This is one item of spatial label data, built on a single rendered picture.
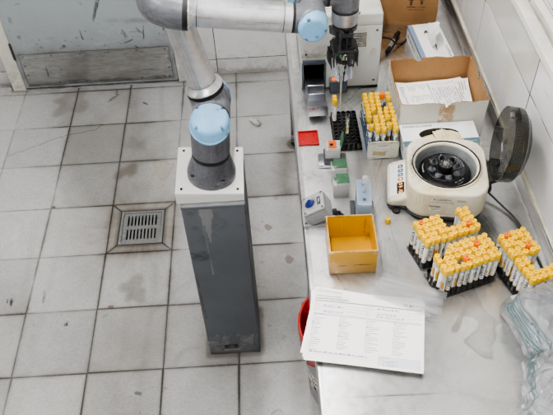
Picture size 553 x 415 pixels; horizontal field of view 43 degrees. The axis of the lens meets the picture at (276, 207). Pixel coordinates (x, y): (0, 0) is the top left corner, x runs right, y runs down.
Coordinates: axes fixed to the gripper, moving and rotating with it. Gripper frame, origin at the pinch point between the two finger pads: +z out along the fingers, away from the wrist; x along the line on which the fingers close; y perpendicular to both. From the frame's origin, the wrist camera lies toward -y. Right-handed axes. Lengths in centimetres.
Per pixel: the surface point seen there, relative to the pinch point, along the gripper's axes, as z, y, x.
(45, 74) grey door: 104, -157, -143
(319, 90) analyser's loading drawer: 22.1, -21.5, -4.1
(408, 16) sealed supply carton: 23, -64, 35
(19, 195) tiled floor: 114, -73, -146
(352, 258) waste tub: 20, 54, -3
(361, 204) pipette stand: 16.7, 37.6, 1.5
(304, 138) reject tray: 26.6, -2.5, -11.0
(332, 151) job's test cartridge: 20.0, 11.3, -3.7
